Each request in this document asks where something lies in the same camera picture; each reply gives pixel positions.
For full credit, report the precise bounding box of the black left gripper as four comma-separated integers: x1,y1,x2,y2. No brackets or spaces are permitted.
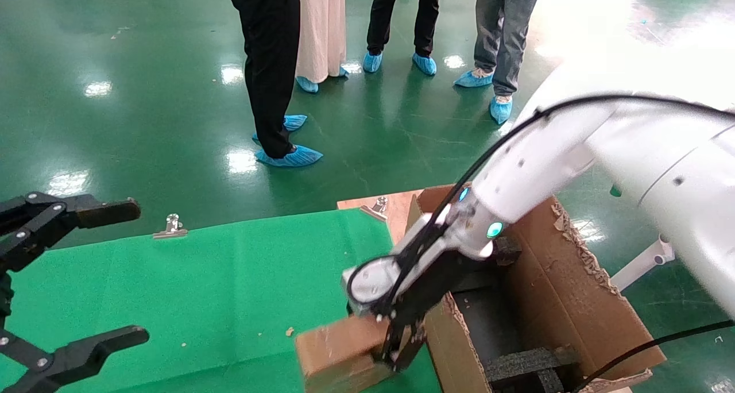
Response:
0,192,150,393

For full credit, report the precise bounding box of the white table leg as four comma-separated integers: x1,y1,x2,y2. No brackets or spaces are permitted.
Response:
610,235,676,293

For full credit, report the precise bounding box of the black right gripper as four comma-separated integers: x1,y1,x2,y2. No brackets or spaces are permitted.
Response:
381,248,490,374

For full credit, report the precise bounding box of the black camera cable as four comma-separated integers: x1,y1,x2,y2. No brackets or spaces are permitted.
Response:
345,93,735,320

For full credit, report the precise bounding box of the black foam insert block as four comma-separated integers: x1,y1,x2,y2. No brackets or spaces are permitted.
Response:
481,344,582,393
491,235,524,268

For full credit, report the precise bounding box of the large open brown carton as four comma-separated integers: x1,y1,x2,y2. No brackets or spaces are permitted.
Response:
405,184,667,393

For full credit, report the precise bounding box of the person in white skirt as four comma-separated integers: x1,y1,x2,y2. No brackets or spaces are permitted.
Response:
296,0,348,85

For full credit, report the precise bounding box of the person in slim black trousers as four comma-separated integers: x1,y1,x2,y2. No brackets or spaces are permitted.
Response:
366,0,444,59

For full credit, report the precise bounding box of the metal binder clip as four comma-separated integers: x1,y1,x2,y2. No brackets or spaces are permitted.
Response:
153,214,188,240
360,196,389,222

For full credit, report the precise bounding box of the small brown cardboard box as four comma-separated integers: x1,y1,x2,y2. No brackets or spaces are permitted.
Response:
294,314,398,393

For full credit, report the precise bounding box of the person in grey jeans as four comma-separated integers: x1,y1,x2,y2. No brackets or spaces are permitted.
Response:
474,0,545,97

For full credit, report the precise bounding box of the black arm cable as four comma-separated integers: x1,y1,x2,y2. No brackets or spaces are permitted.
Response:
573,319,735,393

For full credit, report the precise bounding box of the large green table cloth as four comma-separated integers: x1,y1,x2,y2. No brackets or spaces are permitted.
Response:
0,208,444,393

